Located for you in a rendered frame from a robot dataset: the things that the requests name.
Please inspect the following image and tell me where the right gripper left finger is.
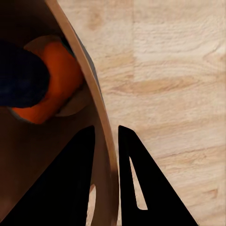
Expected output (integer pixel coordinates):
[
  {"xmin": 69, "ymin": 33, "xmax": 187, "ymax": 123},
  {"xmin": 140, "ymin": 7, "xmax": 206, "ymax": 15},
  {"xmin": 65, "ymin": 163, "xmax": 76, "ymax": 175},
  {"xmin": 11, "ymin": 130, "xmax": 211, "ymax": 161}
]
[{"xmin": 0, "ymin": 125, "xmax": 95, "ymax": 226}]

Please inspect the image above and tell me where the can of soda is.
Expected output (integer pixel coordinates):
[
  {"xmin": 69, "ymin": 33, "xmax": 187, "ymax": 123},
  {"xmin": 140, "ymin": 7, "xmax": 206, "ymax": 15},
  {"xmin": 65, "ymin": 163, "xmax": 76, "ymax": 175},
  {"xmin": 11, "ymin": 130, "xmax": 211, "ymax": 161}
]
[
  {"xmin": 8, "ymin": 39, "xmax": 86, "ymax": 125},
  {"xmin": 0, "ymin": 38, "xmax": 49, "ymax": 109}
]

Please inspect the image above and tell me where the trash can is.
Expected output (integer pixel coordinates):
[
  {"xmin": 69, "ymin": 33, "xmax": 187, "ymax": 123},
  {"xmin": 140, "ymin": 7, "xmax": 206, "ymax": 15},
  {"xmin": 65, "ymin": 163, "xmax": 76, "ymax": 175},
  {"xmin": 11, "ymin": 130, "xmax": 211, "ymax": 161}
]
[{"xmin": 0, "ymin": 0, "xmax": 119, "ymax": 226}]

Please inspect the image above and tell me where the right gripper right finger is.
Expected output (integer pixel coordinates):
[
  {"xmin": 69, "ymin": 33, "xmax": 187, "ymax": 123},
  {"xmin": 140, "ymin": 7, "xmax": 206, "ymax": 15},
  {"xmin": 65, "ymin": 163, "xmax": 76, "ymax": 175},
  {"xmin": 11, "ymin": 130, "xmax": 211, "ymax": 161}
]
[{"xmin": 118, "ymin": 125, "xmax": 198, "ymax": 226}]

